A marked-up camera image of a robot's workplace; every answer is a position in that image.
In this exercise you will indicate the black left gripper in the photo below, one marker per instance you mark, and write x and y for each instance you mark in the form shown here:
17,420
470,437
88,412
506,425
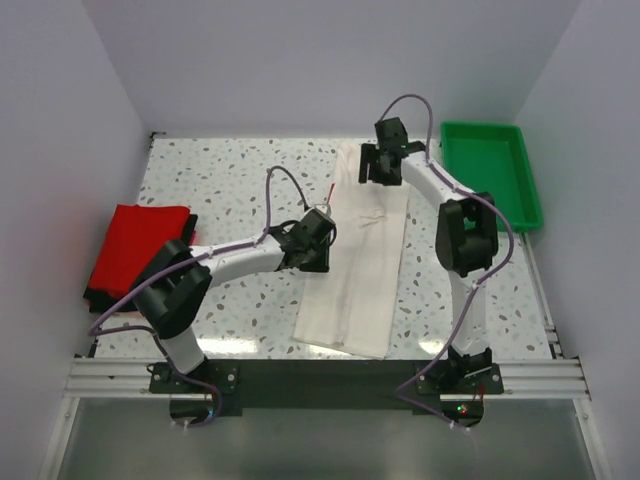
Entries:
322,265

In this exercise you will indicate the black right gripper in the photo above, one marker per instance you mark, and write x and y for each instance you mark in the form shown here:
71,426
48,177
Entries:
368,154

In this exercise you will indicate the white t shirt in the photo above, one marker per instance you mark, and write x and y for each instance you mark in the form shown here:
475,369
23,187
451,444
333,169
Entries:
351,307

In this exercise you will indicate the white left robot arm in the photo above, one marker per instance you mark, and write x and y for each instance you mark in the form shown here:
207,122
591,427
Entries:
175,337

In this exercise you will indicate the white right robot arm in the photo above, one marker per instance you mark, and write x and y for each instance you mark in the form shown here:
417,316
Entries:
466,242

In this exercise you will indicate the green plastic tray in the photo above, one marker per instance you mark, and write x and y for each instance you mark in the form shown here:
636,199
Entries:
490,157

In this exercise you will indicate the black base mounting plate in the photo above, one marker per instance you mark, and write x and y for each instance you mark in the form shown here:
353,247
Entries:
221,388

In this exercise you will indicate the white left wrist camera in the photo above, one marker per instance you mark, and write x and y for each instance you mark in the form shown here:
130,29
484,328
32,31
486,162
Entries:
324,207

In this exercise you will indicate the aluminium rail frame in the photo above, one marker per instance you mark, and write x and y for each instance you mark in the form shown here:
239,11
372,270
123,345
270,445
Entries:
112,427

